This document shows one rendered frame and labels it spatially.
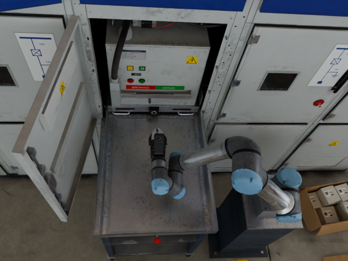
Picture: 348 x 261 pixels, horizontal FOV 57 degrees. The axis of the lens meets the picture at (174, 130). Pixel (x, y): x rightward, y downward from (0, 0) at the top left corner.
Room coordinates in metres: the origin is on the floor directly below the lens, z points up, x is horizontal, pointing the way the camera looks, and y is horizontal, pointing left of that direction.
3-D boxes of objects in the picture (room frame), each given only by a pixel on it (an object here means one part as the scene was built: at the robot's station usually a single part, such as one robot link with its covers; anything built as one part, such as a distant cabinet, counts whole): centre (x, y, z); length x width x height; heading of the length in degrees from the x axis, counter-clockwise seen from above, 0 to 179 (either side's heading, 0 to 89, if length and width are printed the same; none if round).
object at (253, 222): (0.72, -0.62, 0.74); 0.32 x 0.32 x 0.02; 12
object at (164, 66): (1.09, 0.14, 1.15); 0.48 x 0.01 x 0.48; 103
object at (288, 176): (0.72, -0.61, 1.02); 0.13 x 0.12 x 0.14; 3
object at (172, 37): (1.34, 0.20, 1.15); 0.51 x 0.50 x 0.48; 13
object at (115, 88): (0.98, 0.33, 1.14); 0.08 x 0.05 x 0.17; 13
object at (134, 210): (0.72, 0.06, 0.82); 0.68 x 0.62 x 0.06; 13
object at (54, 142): (0.67, 0.47, 1.21); 0.63 x 0.07 x 0.74; 3
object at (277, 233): (0.72, -0.62, 0.37); 0.30 x 0.30 x 0.73; 12
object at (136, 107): (1.11, 0.15, 0.89); 0.54 x 0.05 x 0.06; 103
